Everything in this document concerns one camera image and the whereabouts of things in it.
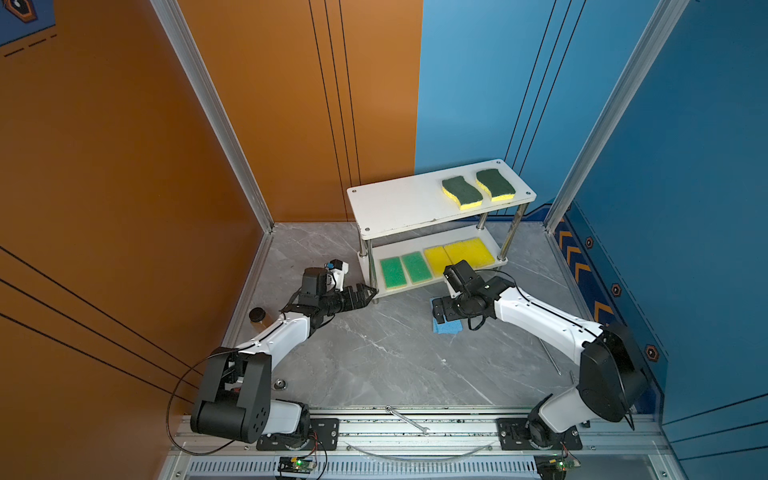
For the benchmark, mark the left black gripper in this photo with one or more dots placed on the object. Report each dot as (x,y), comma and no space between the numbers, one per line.
(360,303)

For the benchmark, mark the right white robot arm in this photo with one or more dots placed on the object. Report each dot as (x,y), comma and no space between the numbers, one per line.
(613,374)

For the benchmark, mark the brown jar black lid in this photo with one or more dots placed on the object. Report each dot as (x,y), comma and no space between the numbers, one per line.
(258,318)

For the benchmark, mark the blue sponge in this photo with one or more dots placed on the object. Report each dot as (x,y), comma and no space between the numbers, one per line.
(448,327)

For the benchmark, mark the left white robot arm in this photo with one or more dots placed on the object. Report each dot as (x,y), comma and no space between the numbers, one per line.
(235,398)

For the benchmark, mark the white two-tier shelf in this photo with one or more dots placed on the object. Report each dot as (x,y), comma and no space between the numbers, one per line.
(411,214)

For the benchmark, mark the black handled screwdriver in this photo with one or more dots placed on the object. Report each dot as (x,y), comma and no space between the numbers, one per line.
(550,357)

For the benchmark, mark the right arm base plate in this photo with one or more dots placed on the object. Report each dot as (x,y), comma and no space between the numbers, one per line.
(517,434)

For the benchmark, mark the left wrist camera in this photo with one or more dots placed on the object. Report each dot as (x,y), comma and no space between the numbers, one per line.
(337,270)

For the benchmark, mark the aluminium front rail frame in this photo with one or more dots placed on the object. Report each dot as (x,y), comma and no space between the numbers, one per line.
(432,443)

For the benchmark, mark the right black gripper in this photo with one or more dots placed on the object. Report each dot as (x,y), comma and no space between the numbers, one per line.
(446,310)

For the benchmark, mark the left circuit board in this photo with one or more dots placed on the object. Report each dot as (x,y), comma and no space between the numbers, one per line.
(296,466)

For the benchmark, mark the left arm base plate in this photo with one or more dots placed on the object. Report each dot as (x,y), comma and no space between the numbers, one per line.
(325,430)

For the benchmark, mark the right circuit board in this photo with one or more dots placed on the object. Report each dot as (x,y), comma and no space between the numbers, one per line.
(551,468)

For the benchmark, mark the circuit board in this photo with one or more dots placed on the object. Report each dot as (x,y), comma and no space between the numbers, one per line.
(296,466)
(551,468)

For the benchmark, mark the green yellow wavy sponge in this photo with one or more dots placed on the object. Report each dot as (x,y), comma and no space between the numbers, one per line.
(495,185)

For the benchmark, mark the right aluminium corner post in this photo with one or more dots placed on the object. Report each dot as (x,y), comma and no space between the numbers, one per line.
(652,40)

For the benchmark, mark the left aluminium corner post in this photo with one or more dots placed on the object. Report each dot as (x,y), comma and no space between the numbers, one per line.
(179,34)

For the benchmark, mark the aluminium corner post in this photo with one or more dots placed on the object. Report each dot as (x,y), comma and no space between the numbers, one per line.
(179,34)
(652,40)

